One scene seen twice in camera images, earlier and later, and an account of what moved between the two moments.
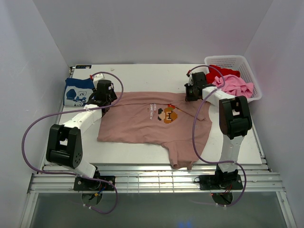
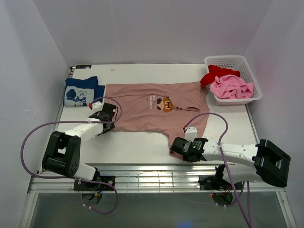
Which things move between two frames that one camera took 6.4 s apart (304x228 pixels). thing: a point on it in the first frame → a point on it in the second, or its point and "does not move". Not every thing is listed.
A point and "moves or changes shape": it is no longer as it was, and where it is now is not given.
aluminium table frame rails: (156, 178) does not move
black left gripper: (113, 95) → (113, 126)
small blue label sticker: (83, 66) does not move
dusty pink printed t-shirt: (160, 118) moves or changes shape
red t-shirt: (213, 72) does not move
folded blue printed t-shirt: (77, 91) does not move
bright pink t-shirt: (234, 85) does not move
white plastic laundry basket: (238, 62) does not move
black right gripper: (188, 98) → (185, 158)
